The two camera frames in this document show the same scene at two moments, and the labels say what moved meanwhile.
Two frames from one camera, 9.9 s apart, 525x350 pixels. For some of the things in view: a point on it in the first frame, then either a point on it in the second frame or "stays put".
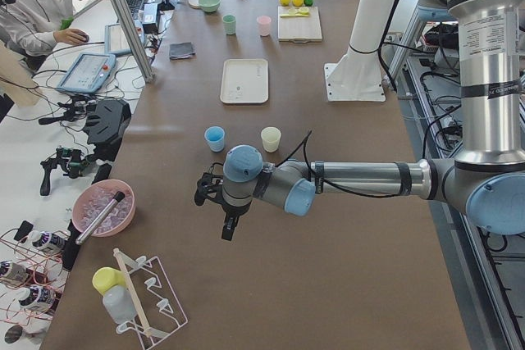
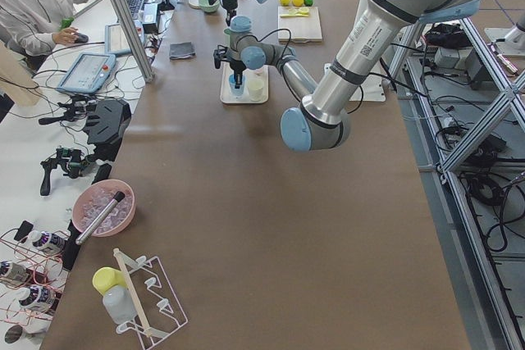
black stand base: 107,120 stays put
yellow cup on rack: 105,277 stays put
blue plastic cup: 215,138 to 235,92
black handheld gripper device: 71,160 stays put
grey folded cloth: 180,50 stays put
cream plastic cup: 271,137 to 256,89
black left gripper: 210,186 to 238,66
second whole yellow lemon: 297,0 stays put
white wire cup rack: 154,304 stays put
